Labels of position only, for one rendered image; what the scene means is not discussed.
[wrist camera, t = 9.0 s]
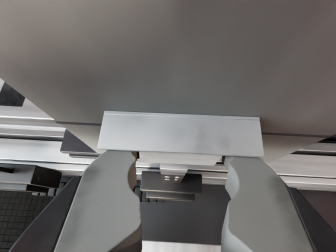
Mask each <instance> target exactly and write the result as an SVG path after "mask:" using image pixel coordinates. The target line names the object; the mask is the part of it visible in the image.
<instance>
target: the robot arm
mask: <svg viewBox="0 0 336 252"><path fill-rule="evenodd" d="M139 158H140V153H139V151H120V150H107V151H105V152H104V153H103V154H101V155H100V156H98V157H97V158H96V159H95V160H94V161H92V162H91V163H90V164H89V165H88V166H87V168H86V169H85V170H84V171H83V172H82V173H81V174H80V176H73V177H72V178H71V179H70V180H69V182H68V183H67V184H66V185H65V186H64V187H63V188H62V189H61V190H60V192H59V193H58V194H57V195H56V196H55V197H54V198H53V199H52V200H51V202H50V203H49V204H48V205H47V206H46V207H45V208H44V209H43V211H42V212H41V213H40V214H39V215H38V216H37V217H36V218H35V219H34V221H33V222H32V223H31V224H30V225H29V226H28V227H27V228H26V230H25V231H24V232H23V233H22V234H21V235H20V237H19V238H18V239H17V240H16V242H15V243H14V244H13V246H12V247H11V248H10V250H9V251H8V252H142V248H143V243H142V224H141V207H140V199H139V197H138V196H137V195H136V194H135V193H134V191H133V189H134V187H135V185H136V184H137V171H136V161H137V159H139ZM221 163H224V165H225V167H226V168H227V170H228V173H227V178H226V182H225V189H226V190H227V192H228V194H229V196H230V198H231V200H230V201H229V202H228V205H227V209H226V214H225V218H224V222H223V227H222V231H221V252H336V232H335V231H334V230H333V229H332V228H331V226H330V225H329V224H328V223H327V222H326V221H325V220H324V219H323V217H322V216H321V215H320V214H319V213H318V212H317V211H316V210H315V209H314V207H313V206H312V205H311V204H310V203H309V202H308V201H307V200H306V198H305V197H304V196H303V195H302V194H301V193H300V192H299V191H298V190H297V188H293V187H288V186H287V184H286V183H285V182H284V181H283V180H282V179H281V178H280V177H279V175H278V174H277V173H276V172H275V171H274V170H273V169H272V168H271V167H269V166H268V165H267V164H266V163H265V162H264V161H262V160H261V159H260V158H258V157H243V156H222V160H221Z"/></svg>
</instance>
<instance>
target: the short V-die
mask: <svg viewBox="0 0 336 252"><path fill-rule="evenodd" d="M60 152H61V153H63V154H69V157H71V158H81V159H96V158H97V157H99V156H100V155H101V154H102V153H97V152H96V151H94V150H93V149H92V148H90V147H89V146H88V145H87V144H85V143H84V142H83V141H81V140H80V139H79V138H77V137H76V136H75V135H74V134H72V133H71V132H70V131H68V130H67V129H65V132H64V136H63V140H62V144H61V148H60ZM214 166H225V165H224V163H222V162H217V163H216V164H215V165H214Z"/></svg>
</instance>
